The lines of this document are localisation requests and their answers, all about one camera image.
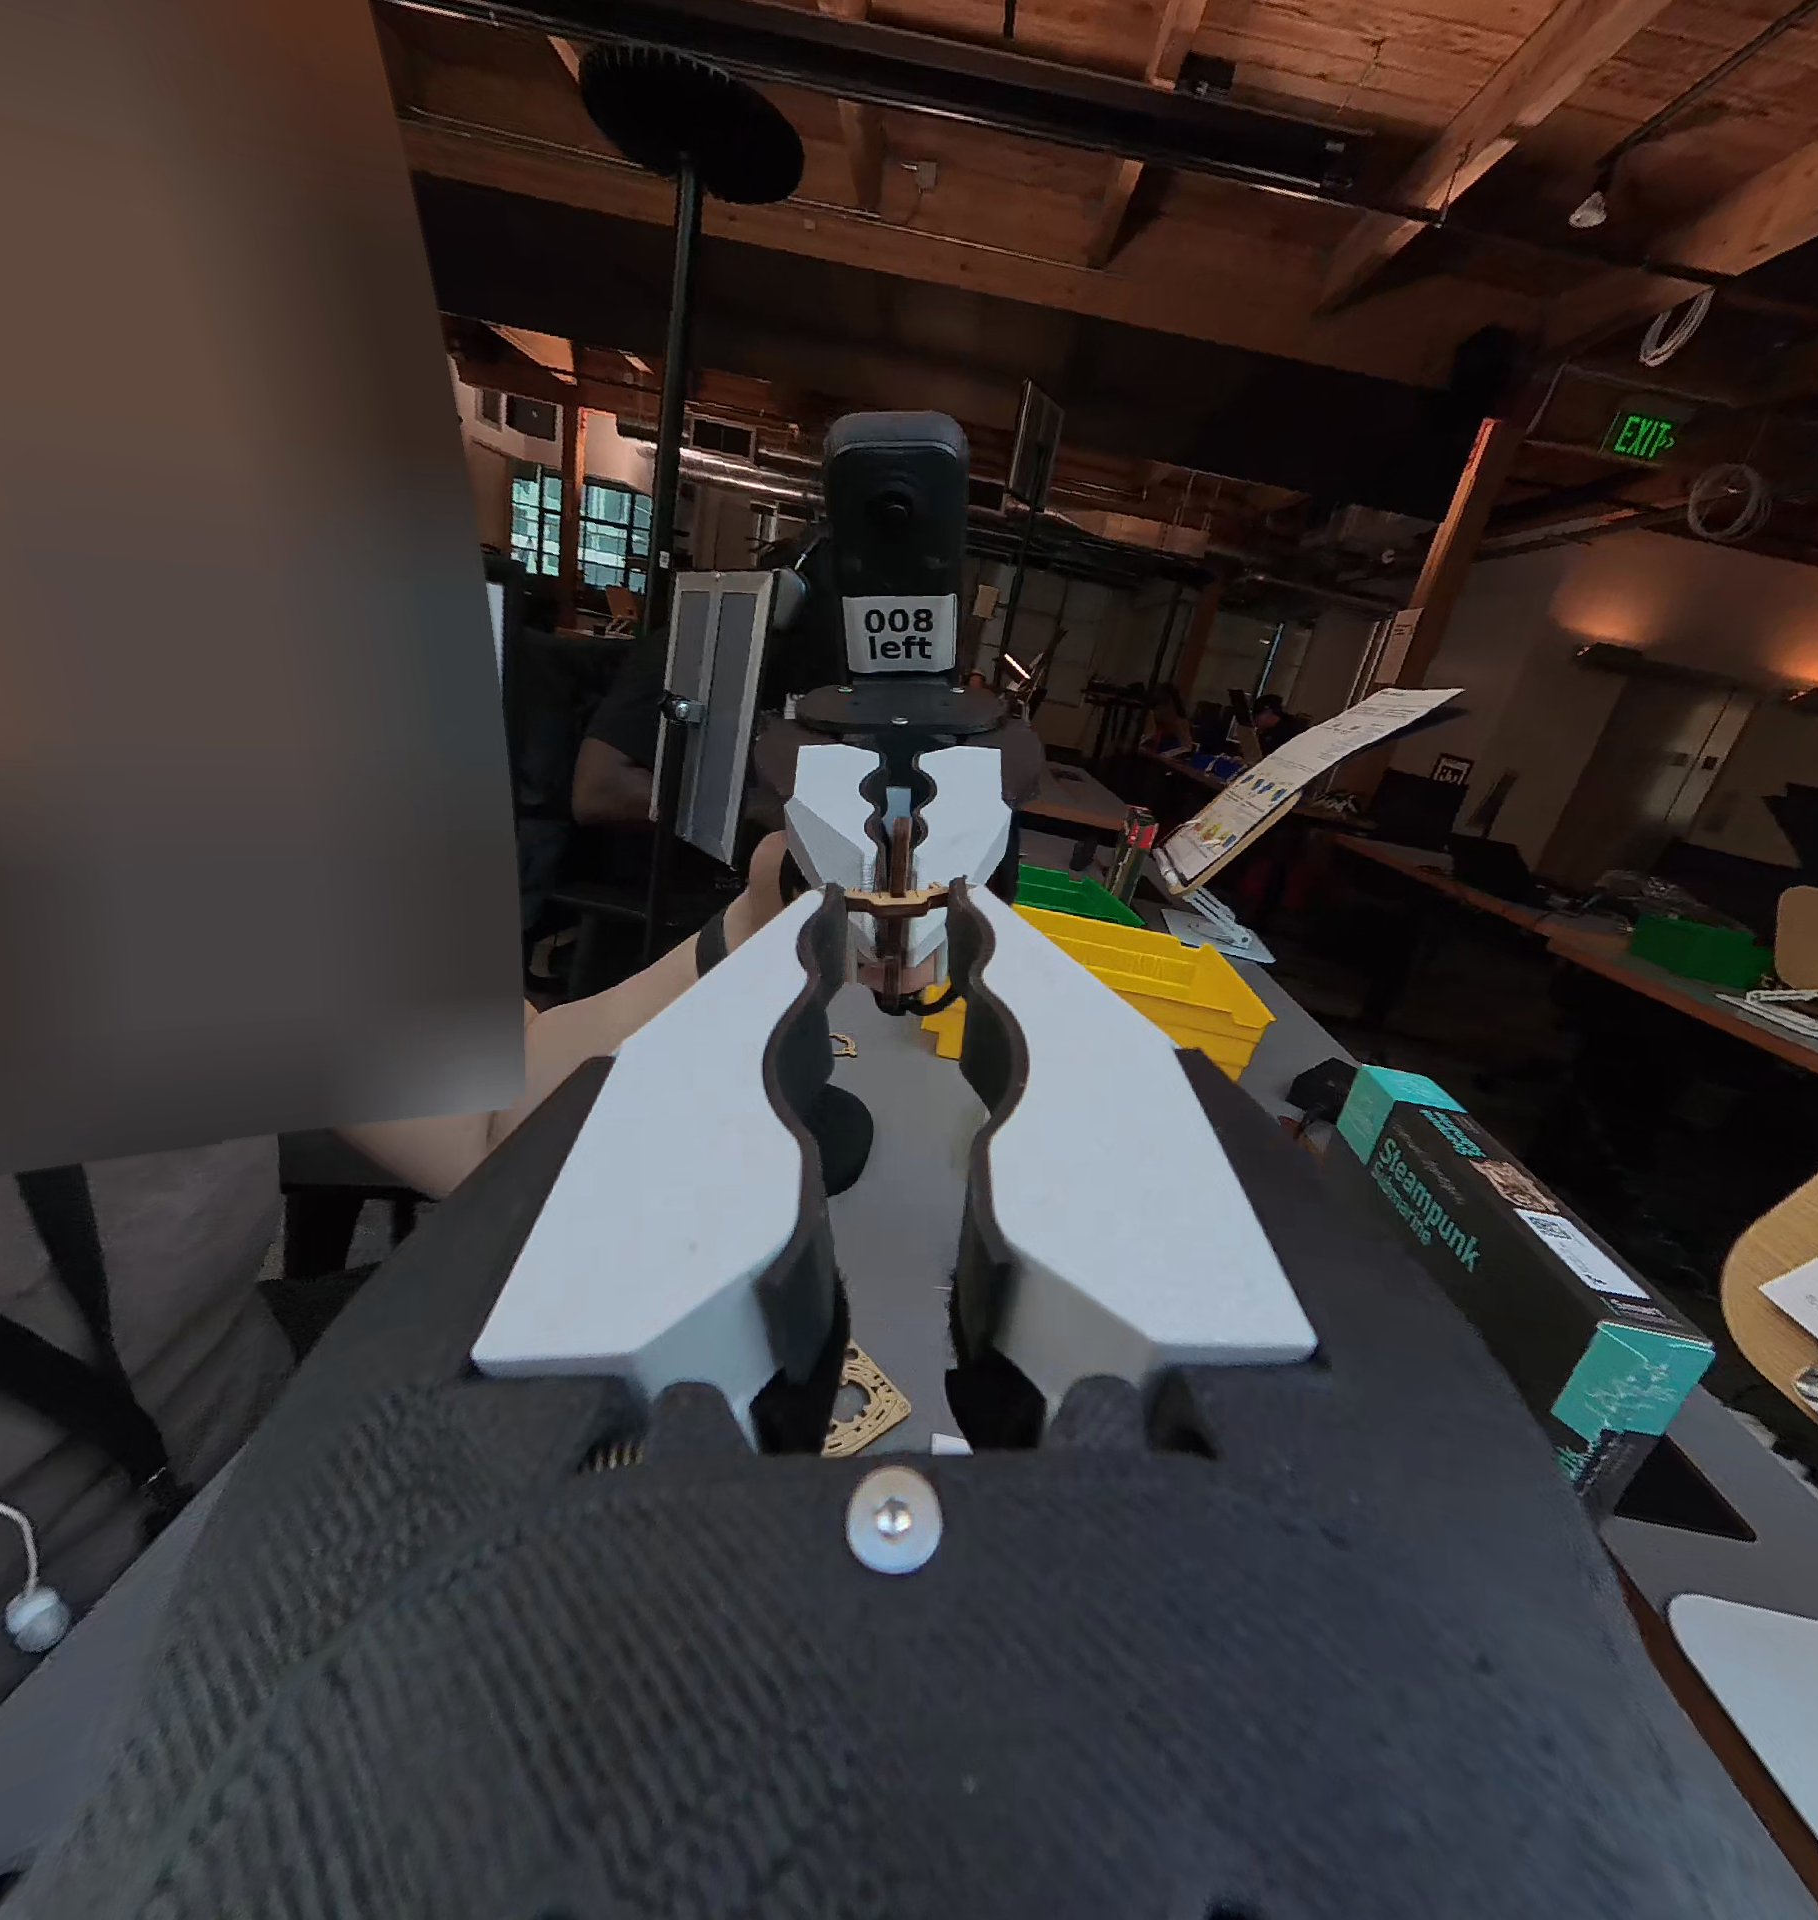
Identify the person's left forearm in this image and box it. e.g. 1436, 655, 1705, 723
324, 915, 773, 1201

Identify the long wooden desk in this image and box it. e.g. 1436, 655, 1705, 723
1336, 831, 1818, 1096

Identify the yellow plastic bin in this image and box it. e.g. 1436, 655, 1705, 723
922, 901, 1278, 1084

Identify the dark wooden model part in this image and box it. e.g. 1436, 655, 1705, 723
875, 814, 925, 1008

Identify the instruction sheet on stand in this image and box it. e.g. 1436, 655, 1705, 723
1156, 687, 1466, 898

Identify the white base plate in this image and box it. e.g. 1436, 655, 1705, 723
1665, 1590, 1818, 1898

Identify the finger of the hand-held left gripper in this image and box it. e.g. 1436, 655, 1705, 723
781, 745, 889, 896
896, 747, 1020, 965

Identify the green plastic bin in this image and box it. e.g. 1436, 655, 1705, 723
1013, 862, 1148, 930
1624, 906, 1774, 993

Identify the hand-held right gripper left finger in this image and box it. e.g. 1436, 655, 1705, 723
471, 885, 854, 1453

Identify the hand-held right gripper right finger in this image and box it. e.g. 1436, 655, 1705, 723
946, 880, 1320, 1444

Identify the black pole with round disc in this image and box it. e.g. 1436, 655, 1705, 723
577, 41, 805, 937

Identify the wooden board with paper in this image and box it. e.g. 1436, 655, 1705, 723
1719, 1132, 1818, 1470

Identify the black teal product box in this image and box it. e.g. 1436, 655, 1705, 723
1331, 1065, 1716, 1520

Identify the white drawstring cord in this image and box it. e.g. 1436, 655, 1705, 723
0, 1462, 74, 1654

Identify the light wooden frame part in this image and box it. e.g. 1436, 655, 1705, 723
819, 1341, 914, 1460

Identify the black ceiling track rail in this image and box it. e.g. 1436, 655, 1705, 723
382, 0, 1369, 196

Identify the led light panel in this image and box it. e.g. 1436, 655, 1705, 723
651, 570, 779, 867

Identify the person's left hand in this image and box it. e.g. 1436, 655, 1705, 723
735, 831, 805, 932

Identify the black shoulder strap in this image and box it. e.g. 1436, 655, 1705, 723
0, 1162, 191, 1517

